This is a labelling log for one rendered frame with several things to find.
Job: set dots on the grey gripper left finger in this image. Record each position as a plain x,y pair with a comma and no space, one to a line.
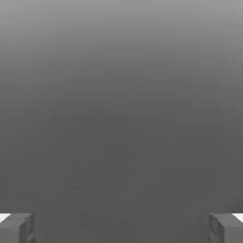
13,228

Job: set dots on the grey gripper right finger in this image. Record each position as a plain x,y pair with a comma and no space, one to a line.
228,228

